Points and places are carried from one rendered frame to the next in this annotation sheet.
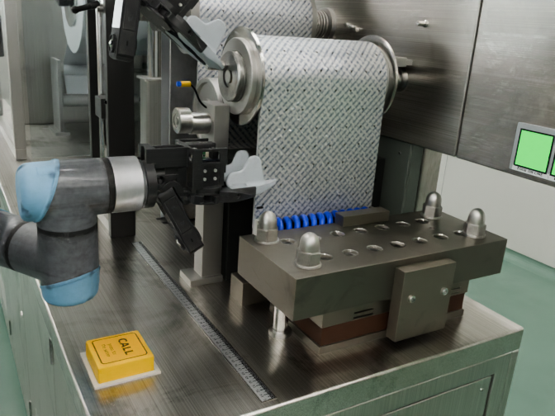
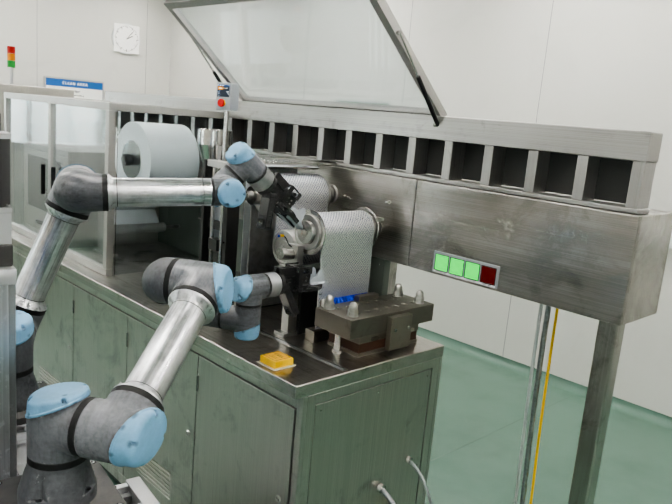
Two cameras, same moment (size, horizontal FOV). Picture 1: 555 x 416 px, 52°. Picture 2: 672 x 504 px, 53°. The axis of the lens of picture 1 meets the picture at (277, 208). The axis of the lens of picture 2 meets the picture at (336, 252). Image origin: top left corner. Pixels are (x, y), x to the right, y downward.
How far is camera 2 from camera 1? 134 cm
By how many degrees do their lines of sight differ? 15
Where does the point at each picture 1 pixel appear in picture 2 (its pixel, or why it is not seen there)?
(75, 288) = (254, 331)
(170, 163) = (289, 274)
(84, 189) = (261, 287)
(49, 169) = (248, 279)
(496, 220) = not seen: hidden behind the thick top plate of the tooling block
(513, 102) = (431, 241)
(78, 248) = (257, 313)
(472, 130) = (415, 253)
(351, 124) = (359, 252)
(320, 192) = (345, 286)
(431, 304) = (403, 333)
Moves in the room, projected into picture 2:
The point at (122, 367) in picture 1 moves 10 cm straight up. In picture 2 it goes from (282, 362) to (285, 329)
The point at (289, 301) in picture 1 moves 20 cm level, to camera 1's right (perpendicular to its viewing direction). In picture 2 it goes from (347, 331) to (410, 332)
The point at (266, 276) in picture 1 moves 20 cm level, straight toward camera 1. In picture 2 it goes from (333, 323) to (349, 345)
